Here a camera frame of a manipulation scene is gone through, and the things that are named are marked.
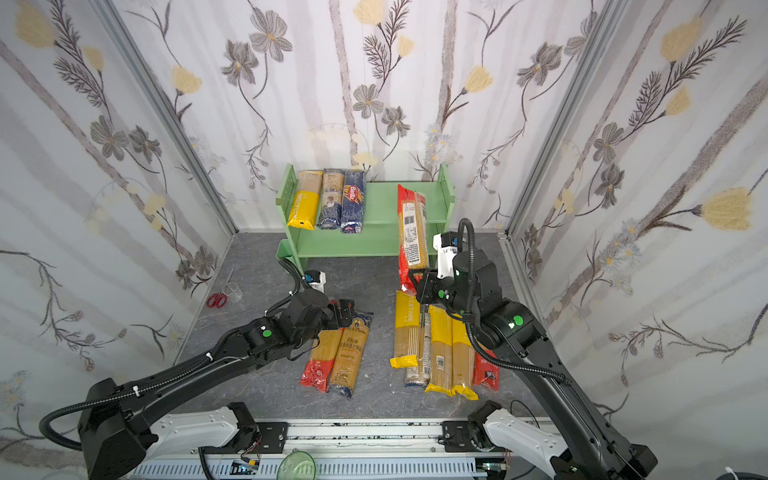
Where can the yellow Pastatime spaghetti bag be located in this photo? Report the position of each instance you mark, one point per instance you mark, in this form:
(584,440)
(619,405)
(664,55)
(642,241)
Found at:
(407,332)

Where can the yellow Pastatime bag right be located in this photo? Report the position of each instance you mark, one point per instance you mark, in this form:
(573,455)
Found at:
(463,357)

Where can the red handled scissors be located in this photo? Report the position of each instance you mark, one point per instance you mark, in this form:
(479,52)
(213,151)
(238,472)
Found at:
(219,299)

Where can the green round plastic lid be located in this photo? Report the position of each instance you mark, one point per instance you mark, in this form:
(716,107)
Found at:
(298,465)

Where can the small green cup bin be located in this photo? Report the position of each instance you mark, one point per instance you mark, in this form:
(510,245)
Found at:
(285,258)

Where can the blue portrait spaghetti bag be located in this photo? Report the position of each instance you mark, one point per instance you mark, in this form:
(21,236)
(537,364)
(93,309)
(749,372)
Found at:
(330,207)

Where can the red spaghetti bag far right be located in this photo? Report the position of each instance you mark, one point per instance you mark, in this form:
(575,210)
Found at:
(486,374)

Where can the green two-tier shelf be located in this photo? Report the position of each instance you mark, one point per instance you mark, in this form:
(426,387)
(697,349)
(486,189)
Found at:
(379,237)

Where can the red white-label spaghetti bag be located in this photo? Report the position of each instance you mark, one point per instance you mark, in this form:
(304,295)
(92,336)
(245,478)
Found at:
(413,256)

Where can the clear barcode spaghetti bag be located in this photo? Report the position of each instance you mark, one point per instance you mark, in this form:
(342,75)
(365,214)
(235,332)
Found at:
(420,375)

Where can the blue Barilla spaghetti box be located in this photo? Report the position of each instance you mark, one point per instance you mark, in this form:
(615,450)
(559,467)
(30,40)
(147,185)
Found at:
(353,196)

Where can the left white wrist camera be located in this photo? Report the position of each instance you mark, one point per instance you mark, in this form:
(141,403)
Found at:
(315,279)

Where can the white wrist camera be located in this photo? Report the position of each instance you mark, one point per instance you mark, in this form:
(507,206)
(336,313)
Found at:
(315,279)
(446,247)

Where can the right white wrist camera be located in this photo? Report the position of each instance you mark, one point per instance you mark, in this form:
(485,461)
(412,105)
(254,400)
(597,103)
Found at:
(446,247)

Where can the blue gold Meli pasta bag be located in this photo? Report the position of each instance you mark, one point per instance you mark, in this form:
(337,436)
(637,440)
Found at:
(349,355)

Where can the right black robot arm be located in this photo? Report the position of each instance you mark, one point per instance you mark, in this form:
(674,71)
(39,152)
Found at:
(585,445)

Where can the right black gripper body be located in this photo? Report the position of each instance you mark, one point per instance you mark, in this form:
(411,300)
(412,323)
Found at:
(429,287)

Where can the white slotted cable duct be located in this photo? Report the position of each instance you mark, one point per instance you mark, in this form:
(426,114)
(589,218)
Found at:
(352,468)

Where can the yellow label spaghetti bag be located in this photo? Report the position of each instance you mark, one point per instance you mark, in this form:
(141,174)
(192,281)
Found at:
(306,200)

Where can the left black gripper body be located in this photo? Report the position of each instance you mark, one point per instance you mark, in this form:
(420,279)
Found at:
(344,312)

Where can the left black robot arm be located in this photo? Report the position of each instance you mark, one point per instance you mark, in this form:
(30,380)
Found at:
(115,427)

